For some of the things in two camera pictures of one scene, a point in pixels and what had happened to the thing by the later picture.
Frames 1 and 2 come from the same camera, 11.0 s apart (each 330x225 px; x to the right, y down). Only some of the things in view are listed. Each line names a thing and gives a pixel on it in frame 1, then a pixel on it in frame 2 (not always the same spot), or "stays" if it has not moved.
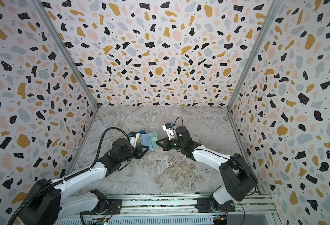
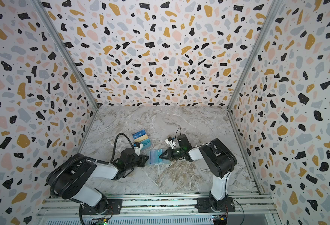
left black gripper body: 131,155 to 137,162
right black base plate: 204,206 stays
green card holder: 149,139 to 154,159
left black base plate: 114,207 stays
